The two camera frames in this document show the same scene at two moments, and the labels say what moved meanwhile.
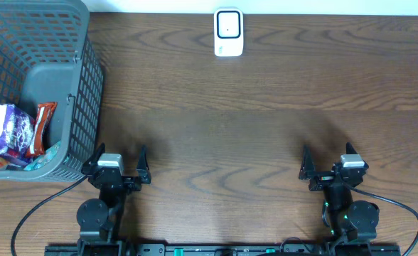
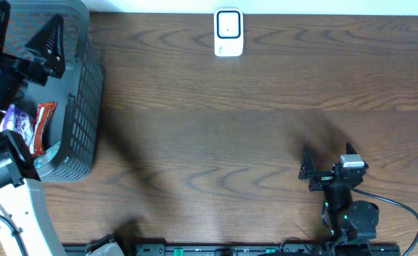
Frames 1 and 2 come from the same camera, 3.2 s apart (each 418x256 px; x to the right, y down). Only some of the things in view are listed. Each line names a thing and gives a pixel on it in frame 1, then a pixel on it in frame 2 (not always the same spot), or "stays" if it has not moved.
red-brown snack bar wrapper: x=44 y=112 stays
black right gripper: x=308 y=171 stays
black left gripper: x=122 y=180 → x=25 y=65
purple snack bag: x=11 y=131 stays
